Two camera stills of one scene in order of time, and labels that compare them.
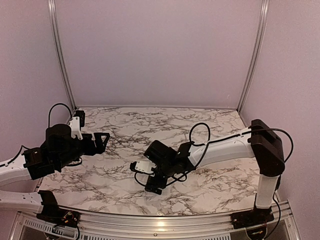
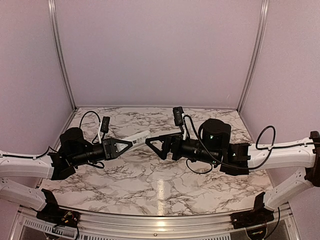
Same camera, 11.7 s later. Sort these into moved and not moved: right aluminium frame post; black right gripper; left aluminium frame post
Moved: black right gripper
Not moved: left aluminium frame post; right aluminium frame post
